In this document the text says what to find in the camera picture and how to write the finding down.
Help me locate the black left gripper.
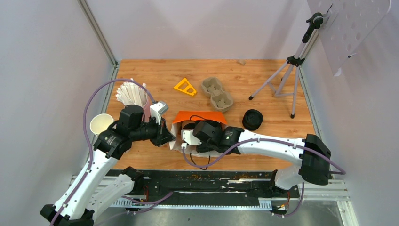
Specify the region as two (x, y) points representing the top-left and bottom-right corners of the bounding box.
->
(131, 115), (176, 147)

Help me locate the orange and white paper bag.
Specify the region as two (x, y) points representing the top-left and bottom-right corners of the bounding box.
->
(169, 111), (227, 164)

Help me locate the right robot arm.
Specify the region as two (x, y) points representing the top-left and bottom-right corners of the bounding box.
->
(182, 120), (331, 197)

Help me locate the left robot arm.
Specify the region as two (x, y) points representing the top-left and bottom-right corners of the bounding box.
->
(40, 101), (175, 226)

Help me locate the stack of black lids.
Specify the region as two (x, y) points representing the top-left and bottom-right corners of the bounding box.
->
(242, 109), (263, 131)

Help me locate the cardboard cup carrier stack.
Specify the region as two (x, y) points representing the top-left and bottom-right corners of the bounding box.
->
(201, 77), (234, 113)

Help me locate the yellow plastic triangle piece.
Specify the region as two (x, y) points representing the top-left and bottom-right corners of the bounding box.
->
(173, 78), (197, 97)

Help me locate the pink cup of straws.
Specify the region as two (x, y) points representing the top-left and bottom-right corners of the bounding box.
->
(115, 81), (151, 122)

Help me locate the stack of white paper cups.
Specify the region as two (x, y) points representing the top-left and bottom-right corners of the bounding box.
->
(89, 113), (114, 137)

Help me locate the white perforated board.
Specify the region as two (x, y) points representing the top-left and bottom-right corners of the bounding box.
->
(307, 0), (392, 76)

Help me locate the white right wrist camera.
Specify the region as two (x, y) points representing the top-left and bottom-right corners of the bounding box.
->
(181, 129), (201, 145)

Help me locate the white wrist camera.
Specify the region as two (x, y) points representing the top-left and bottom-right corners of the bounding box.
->
(181, 129), (201, 145)
(150, 101), (168, 125)

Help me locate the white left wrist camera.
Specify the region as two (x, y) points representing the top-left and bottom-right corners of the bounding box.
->
(150, 101), (168, 125)

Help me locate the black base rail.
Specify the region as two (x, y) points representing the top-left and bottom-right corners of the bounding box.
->
(126, 170), (301, 208)

